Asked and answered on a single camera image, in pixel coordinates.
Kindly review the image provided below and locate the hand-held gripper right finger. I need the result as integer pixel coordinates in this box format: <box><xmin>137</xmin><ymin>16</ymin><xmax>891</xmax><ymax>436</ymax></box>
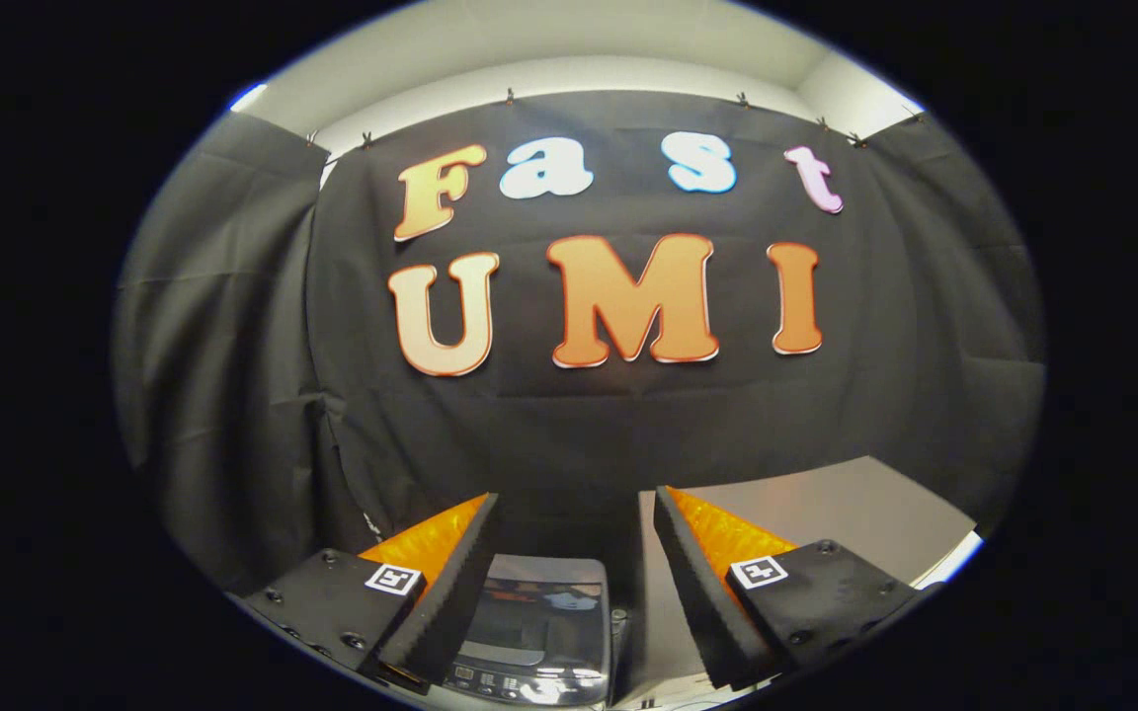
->
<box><xmin>653</xmin><ymin>484</ymin><xmax>931</xmax><ymax>690</ymax></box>

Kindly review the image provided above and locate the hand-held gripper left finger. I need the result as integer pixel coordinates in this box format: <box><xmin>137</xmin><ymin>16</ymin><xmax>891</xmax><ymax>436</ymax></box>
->
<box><xmin>238</xmin><ymin>492</ymin><xmax>503</xmax><ymax>692</ymax></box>

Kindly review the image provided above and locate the grey washing machine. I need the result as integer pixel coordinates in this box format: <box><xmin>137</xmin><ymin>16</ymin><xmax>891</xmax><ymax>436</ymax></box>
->
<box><xmin>441</xmin><ymin>553</ymin><xmax>629</xmax><ymax>708</ymax></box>

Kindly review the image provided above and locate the white panel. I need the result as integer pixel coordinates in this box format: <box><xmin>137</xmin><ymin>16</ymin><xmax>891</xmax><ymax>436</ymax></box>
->
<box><xmin>910</xmin><ymin>530</ymin><xmax>985</xmax><ymax>591</ymax></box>

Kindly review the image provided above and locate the row of black cloth clips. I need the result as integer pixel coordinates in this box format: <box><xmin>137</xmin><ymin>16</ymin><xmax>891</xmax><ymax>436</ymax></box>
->
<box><xmin>304</xmin><ymin>89</ymin><xmax>926</xmax><ymax>151</ymax></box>

